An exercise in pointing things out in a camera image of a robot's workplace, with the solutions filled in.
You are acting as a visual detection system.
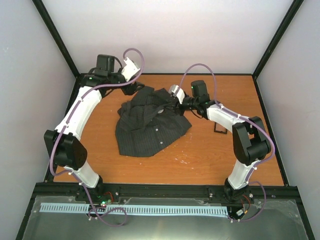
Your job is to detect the light blue slotted cable duct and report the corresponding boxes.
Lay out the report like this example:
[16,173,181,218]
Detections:
[39,202,228,218]

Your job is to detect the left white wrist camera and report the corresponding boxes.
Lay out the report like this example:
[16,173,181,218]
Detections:
[121,57,140,82]

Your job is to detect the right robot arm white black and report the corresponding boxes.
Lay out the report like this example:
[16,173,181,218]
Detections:
[168,80,274,203]

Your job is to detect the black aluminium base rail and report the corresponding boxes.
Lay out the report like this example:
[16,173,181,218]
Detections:
[34,182,300,205]

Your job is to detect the clear plastic sheet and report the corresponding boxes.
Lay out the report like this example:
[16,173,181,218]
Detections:
[24,197,308,240]

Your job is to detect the black enclosure frame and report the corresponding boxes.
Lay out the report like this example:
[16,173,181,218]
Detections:
[16,0,315,240]

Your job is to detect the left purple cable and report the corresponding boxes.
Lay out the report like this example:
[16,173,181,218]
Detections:
[49,48,146,228]

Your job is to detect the purple cable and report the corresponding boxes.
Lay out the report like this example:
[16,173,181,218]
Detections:
[179,63,276,223]
[49,48,146,228]

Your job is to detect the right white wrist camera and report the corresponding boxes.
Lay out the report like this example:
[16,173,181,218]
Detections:
[168,84,186,104]

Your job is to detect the dark pinstriped shirt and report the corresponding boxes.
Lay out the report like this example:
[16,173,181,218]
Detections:
[115,86,192,158]

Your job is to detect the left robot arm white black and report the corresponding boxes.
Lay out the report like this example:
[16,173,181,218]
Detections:
[43,54,144,202]

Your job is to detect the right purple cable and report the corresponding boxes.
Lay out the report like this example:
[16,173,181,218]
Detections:
[179,63,276,223]

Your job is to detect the black square frame tray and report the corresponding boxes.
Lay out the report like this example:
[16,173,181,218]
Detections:
[213,122,228,135]

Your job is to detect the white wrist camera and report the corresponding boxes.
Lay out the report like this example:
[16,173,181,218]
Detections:
[168,84,186,104]
[121,57,140,82]

